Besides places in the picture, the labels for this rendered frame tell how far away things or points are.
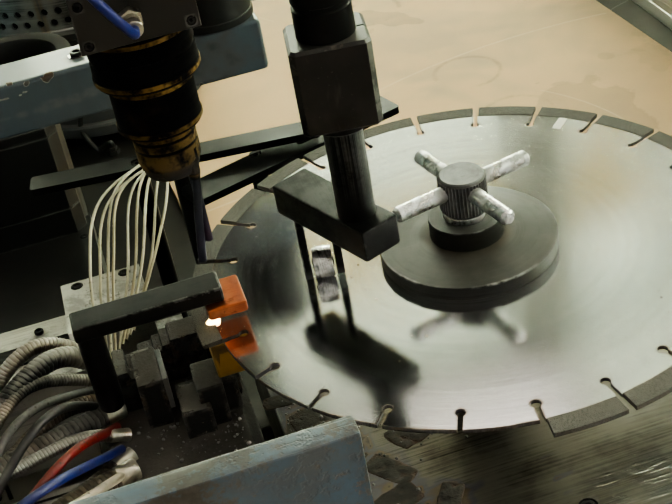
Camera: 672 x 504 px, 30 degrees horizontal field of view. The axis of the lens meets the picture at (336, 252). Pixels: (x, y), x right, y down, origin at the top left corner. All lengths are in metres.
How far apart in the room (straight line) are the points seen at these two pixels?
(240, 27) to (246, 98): 0.55
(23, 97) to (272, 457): 0.39
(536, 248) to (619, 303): 0.06
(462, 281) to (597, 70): 0.69
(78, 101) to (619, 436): 0.43
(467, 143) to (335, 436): 0.35
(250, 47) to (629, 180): 0.28
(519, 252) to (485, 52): 0.72
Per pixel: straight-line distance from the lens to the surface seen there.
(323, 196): 0.73
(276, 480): 0.60
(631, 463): 0.78
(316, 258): 0.77
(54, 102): 0.90
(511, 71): 1.41
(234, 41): 0.90
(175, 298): 0.74
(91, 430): 0.79
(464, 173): 0.76
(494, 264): 0.75
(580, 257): 0.77
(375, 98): 0.66
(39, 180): 1.01
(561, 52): 1.44
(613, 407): 0.67
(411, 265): 0.76
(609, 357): 0.70
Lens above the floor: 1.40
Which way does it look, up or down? 34 degrees down
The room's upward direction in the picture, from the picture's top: 11 degrees counter-clockwise
